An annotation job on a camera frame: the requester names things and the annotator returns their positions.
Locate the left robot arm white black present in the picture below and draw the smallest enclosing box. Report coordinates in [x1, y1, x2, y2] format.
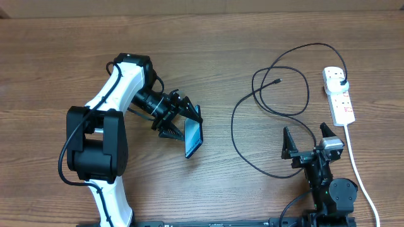
[58, 53, 203, 226]

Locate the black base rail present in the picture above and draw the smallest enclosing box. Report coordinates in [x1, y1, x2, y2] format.
[75, 216, 357, 227]

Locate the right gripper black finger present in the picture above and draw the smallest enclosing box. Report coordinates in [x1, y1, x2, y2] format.
[319, 122, 336, 138]
[281, 127, 299, 159]

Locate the white power strip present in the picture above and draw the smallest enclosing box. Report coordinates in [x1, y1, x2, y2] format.
[322, 66, 355, 126]

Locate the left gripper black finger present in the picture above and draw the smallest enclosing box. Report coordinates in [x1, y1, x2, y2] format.
[179, 96, 203, 123]
[158, 121, 184, 141]

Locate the white power strip cord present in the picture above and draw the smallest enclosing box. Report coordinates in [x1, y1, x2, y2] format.
[343, 124, 381, 227]

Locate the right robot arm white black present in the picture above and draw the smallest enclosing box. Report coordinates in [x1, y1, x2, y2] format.
[281, 123, 358, 226]

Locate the blue smartphone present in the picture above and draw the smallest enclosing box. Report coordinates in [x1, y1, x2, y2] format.
[184, 119, 203, 159]

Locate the white charger plug adapter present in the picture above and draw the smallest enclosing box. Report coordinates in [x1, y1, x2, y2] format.
[324, 78, 350, 95]

